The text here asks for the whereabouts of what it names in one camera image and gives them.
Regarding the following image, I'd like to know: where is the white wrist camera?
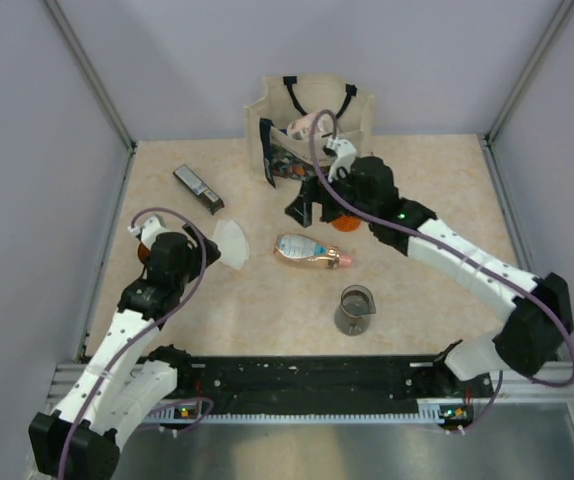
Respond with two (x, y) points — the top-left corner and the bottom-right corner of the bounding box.
(128, 214), (170, 250)
(325, 137), (358, 183)

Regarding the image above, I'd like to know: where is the pink pouch in bag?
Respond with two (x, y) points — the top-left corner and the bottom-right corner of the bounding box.
(286, 112), (334, 141)

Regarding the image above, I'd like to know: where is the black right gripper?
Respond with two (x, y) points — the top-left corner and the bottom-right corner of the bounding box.
(285, 164), (376, 229)

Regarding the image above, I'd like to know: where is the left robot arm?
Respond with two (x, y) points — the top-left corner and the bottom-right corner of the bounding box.
(29, 215), (220, 479)

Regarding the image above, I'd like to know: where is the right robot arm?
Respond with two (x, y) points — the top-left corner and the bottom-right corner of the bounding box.
(285, 157), (574, 396)

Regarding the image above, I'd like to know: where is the pink liquid soap bottle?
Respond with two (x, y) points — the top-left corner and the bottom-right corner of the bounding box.
(273, 233), (353, 269)

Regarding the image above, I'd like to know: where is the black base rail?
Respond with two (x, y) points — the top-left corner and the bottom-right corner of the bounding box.
(170, 355), (492, 416)

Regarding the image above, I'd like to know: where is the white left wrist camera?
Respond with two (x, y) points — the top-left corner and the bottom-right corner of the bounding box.
(128, 214), (170, 250)

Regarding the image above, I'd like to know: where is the black rectangular box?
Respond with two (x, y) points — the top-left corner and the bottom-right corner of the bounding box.
(172, 165), (225, 215)

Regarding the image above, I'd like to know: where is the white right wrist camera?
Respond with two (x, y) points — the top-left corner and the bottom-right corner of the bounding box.
(325, 137), (358, 183)

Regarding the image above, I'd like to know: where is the dark glass beaker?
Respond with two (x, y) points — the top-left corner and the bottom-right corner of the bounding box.
(333, 285), (377, 336)

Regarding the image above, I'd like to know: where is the beige canvas tote bag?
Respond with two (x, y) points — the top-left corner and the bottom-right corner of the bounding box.
(244, 73), (376, 186)

